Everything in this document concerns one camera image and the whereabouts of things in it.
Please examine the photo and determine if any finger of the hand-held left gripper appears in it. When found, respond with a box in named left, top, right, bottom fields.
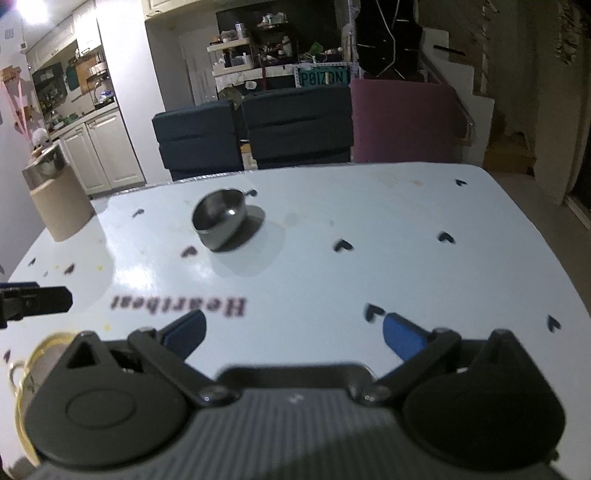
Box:
left=0, top=281, right=74, bottom=329

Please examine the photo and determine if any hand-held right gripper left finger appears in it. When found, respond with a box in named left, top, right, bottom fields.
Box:
left=65, top=309, right=241, bottom=409

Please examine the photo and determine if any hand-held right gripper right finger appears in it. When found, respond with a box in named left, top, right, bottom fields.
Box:
left=358, top=312, right=527, bottom=408

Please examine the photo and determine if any floral bowl with yellow rim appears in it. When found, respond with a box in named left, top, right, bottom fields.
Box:
left=15, top=331, right=78, bottom=468

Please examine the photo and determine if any round steel bowl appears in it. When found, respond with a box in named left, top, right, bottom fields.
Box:
left=191, top=188, right=257, bottom=253

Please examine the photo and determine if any white kitchen base cabinet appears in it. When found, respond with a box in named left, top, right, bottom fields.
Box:
left=54, top=110, right=147, bottom=195

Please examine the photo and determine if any navy blue chair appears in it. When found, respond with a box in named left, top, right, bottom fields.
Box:
left=242, top=85, right=354, bottom=171
left=152, top=99, right=246, bottom=182

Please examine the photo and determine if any maroon chair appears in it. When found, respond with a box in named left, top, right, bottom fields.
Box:
left=349, top=78, right=477, bottom=165

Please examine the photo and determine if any white shelf cart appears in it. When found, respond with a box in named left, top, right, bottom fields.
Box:
left=206, top=36, right=260, bottom=94

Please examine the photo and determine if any teal sign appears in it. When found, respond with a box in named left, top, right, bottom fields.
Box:
left=294, top=66, right=351, bottom=89

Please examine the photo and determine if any beige curtain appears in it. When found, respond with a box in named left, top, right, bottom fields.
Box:
left=529, top=0, right=591, bottom=206

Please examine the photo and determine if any black jacket with white trim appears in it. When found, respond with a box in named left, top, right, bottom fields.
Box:
left=355, top=0, right=424, bottom=82

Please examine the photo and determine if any dark shelf with bottles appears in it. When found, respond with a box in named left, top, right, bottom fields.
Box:
left=256, top=20, right=297, bottom=66

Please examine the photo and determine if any pink strap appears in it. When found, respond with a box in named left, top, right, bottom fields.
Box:
left=0, top=68, right=34, bottom=140

